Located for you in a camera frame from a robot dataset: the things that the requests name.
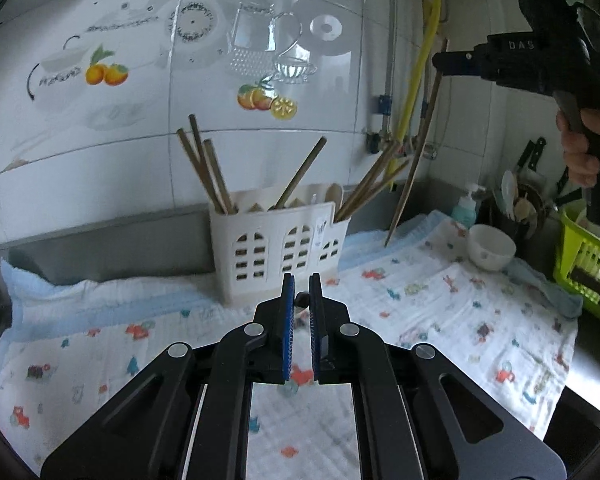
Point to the wooden chopstick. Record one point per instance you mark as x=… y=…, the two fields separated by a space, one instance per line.
x=367 y=180
x=302 y=170
x=217 y=175
x=200 y=170
x=380 y=182
x=415 y=170
x=375 y=172
x=196 y=137

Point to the white rice paddle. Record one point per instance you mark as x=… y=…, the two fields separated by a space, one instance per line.
x=508 y=187

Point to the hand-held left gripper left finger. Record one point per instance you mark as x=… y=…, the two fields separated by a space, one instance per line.
x=289 y=335

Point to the white plastic utensil holder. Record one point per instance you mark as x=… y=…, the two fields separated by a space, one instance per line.
x=275 y=245

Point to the small wooden spoon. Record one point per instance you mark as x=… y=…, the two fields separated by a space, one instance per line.
x=522 y=209

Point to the light blue cloth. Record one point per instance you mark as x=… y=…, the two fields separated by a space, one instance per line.
x=550 y=290

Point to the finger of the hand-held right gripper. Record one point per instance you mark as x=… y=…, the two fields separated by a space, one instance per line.
x=462 y=64

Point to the car printed white cloth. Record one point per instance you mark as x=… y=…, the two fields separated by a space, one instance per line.
x=430 y=310

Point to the green plastic basket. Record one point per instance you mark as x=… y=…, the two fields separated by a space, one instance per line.
x=587 y=255

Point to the person's right hand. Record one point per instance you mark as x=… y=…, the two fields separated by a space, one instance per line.
x=582 y=160

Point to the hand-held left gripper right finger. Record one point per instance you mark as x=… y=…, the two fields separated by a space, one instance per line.
x=315 y=340

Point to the black utensil pot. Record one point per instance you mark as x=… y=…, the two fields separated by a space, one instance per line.
x=530 y=225

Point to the teal soap pump bottle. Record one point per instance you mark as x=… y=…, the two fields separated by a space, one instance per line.
x=466 y=212

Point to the metal water valve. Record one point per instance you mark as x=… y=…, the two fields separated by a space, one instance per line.
x=377 y=141
x=427 y=150

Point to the white bowl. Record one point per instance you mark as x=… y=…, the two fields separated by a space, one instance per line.
x=491 y=250

